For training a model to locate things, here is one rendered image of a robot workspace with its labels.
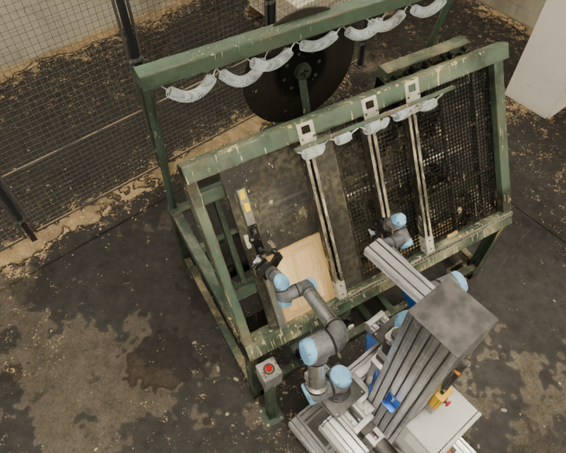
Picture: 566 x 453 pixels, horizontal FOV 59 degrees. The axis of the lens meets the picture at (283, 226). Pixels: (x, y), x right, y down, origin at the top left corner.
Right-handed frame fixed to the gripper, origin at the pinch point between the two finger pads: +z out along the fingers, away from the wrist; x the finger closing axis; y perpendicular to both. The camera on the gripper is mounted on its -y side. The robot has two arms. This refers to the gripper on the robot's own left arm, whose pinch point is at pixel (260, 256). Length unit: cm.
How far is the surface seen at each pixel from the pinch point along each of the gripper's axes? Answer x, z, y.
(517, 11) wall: 161, 285, -493
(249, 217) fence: -18.2, 8.2, -10.0
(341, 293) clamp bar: 65, 5, -25
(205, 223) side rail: -34.0, 7.2, 10.3
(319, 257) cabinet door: 36.0, 10.2, -28.4
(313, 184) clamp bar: -8, 5, -50
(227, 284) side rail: 3.8, 7.2, 23.8
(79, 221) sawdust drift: -13, 246, 92
